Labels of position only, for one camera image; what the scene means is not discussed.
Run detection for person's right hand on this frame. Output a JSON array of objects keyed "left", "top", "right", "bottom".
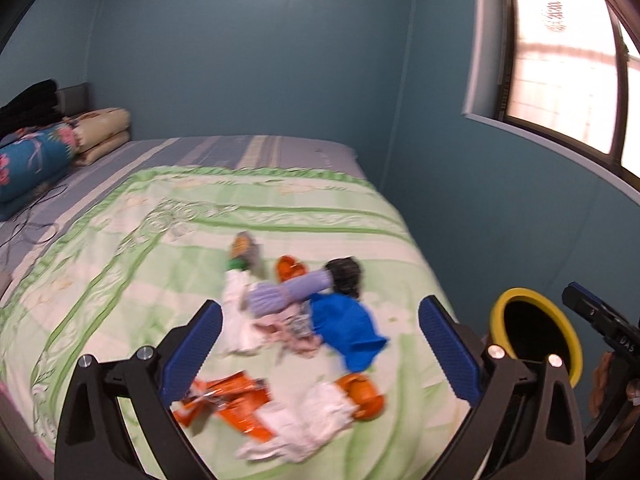
[{"left": 588, "top": 351, "right": 639, "bottom": 427}]

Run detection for blue striped bed sheet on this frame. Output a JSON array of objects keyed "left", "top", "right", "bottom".
[{"left": 1, "top": 136, "right": 366, "bottom": 292}]

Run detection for beige folded quilt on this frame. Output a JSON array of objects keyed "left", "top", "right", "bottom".
[{"left": 65, "top": 107, "right": 131, "bottom": 167}]

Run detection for brown framed window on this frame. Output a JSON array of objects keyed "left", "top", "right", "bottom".
[{"left": 463, "top": 0, "right": 639, "bottom": 192}]

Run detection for yellow rimmed trash bin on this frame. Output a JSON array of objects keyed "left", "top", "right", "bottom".
[{"left": 488, "top": 287, "right": 584, "bottom": 388}]

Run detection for white bag tied pink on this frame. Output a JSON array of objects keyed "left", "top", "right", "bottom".
[{"left": 220, "top": 270, "right": 265, "bottom": 356}]

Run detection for green floral bed cover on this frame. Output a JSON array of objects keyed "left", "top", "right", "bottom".
[{"left": 1, "top": 167, "right": 466, "bottom": 479}]

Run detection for purple net bundle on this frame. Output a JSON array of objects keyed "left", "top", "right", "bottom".
[{"left": 246, "top": 270, "right": 333, "bottom": 318}]

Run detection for blue floral folded quilt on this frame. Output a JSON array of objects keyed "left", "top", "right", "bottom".
[{"left": 1, "top": 122, "right": 78, "bottom": 221}]

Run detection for orange foil wrapper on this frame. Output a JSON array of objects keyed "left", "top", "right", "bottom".
[{"left": 172, "top": 370, "right": 274, "bottom": 442}]

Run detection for black clothing pile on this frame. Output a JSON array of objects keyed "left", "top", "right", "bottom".
[{"left": 0, "top": 79, "right": 63, "bottom": 138}]

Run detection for small orange plastic bag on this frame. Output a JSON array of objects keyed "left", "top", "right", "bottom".
[{"left": 274, "top": 255, "right": 308, "bottom": 283}]

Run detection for blue plastic bag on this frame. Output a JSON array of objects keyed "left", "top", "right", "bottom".
[{"left": 309, "top": 292, "right": 388, "bottom": 373}]

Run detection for pink crumpled bag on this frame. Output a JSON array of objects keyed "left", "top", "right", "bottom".
[{"left": 253, "top": 302, "right": 322, "bottom": 359}]

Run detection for white plastic bag trash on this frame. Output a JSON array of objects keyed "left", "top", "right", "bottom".
[{"left": 235, "top": 382, "right": 358, "bottom": 463}]

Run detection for grey padded headboard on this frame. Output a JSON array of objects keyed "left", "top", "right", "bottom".
[{"left": 55, "top": 81, "right": 93, "bottom": 117}]

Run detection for small black bag trash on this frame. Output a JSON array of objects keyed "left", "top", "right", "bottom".
[{"left": 324, "top": 257, "right": 362, "bottom": 300}]

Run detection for green snack packet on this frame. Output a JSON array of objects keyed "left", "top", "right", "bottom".
[{"left": 228, "top": 231, "right": 264, "bottom": 278}]

